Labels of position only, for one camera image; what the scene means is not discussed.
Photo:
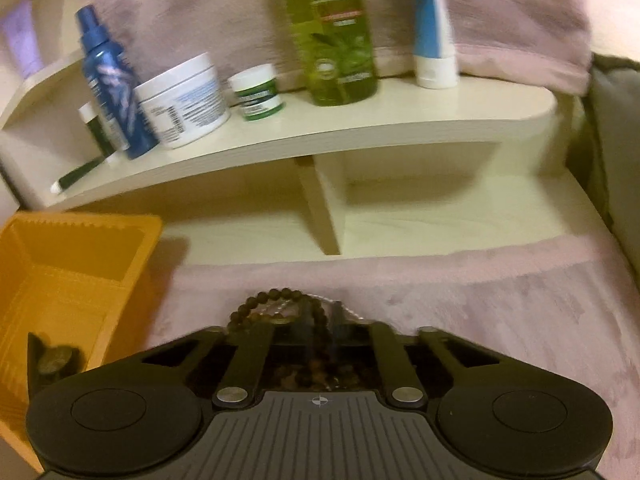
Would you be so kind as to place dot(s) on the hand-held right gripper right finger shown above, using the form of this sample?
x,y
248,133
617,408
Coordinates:
x,y
387,355

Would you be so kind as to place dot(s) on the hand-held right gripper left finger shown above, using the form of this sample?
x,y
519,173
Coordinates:
x,y
255,355

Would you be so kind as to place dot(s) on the black round smartwatch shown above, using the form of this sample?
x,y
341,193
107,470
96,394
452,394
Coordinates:
x,y
55,360

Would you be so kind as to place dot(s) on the orange plastic tray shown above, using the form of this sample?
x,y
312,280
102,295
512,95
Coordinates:
x,y
75,260

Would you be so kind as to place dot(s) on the pink plush blanket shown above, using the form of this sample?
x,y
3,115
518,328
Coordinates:
x,y
525,320

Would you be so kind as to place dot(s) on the cream wooden shelf unit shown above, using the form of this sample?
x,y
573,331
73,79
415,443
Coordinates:
x,y
350,125

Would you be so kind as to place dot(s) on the thin black tube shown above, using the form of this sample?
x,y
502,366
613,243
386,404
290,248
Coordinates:
x,y
80,174

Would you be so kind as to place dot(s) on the white cream jar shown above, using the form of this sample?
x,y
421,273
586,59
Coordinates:
x,y
185,105

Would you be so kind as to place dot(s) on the small green cream jar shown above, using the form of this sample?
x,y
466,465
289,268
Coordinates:
x,y
257,95

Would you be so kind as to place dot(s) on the white and green lip balm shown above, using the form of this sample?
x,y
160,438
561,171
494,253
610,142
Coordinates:
x,y
95,130

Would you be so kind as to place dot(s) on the blue spray bottle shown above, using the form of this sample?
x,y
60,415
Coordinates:
x,y
112,90

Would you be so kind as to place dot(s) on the grey cushion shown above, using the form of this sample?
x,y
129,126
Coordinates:
x,y
620,160

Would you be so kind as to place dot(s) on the green spray bottle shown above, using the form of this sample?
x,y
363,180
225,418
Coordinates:
x,y
335,45

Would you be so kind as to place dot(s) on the blue and white tube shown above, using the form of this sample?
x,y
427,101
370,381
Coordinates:
x,y
432,30

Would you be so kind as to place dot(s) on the pink hanging towel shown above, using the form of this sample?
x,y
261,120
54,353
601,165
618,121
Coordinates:
x,y
210,10

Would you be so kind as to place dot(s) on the purple cosmetic tube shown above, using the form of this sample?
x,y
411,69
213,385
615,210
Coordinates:
x,y
22,40

